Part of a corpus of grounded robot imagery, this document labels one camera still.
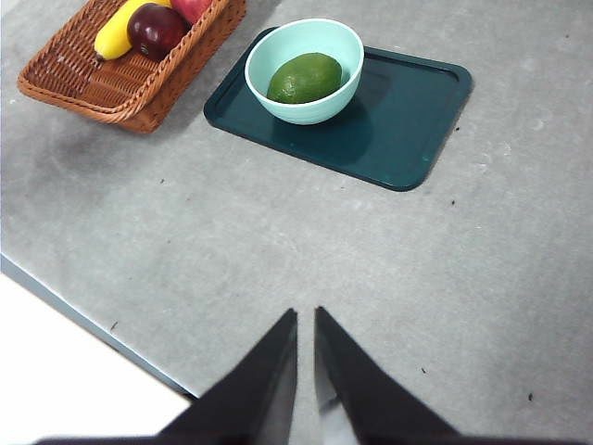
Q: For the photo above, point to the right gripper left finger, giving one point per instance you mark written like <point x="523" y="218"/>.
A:
<point x="259" y="389"/>

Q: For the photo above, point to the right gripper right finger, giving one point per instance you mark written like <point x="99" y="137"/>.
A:
<point x="370" y="398"/>

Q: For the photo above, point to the teal ribbed bowl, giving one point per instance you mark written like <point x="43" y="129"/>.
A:
<point x="306" y="113"/>

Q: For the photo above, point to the green avocado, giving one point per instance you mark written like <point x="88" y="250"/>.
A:
<point x="303" y="79"/>

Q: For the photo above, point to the dark rectangular tray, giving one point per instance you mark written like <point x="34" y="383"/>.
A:
<point x="398" y="125"/>

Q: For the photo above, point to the brown wicker basket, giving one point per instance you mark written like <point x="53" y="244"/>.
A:
<point x="116" y="88"/>

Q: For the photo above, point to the dark purple plum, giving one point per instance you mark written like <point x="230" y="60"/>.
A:
<point x="157" y="30"/>

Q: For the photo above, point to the yellow banana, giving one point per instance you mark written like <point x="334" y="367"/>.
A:
<point x="113" y="39"/>

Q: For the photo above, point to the red apple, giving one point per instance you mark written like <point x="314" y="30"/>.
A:
<point x="192" y="8"/>

